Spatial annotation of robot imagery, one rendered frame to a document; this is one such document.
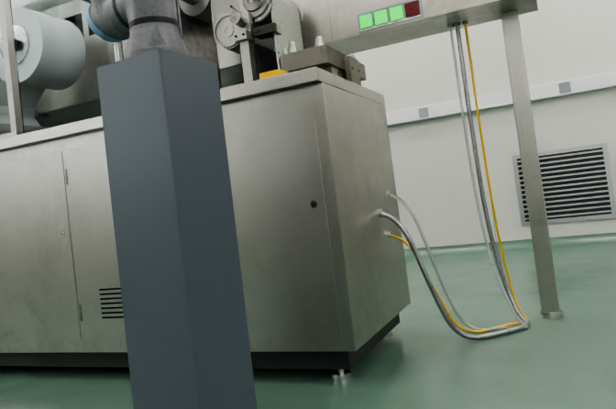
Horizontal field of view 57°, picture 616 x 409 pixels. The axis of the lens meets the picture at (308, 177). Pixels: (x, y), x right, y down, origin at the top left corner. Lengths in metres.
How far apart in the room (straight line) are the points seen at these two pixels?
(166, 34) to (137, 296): 0.60
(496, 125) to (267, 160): 2.96
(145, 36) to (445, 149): 3.37
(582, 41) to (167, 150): 3.63
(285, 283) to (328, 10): 1.13
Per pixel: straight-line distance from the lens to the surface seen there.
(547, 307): 2.28
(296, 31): 2.20
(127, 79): 1.35
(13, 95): 2.46
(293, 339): 1.71
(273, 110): 1.67
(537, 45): 4.49
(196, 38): 2.31
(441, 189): 4.48
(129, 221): 1.34
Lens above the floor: 0.53
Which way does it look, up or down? 2 degrees up
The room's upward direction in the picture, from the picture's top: 7 degrees counter-clockwise
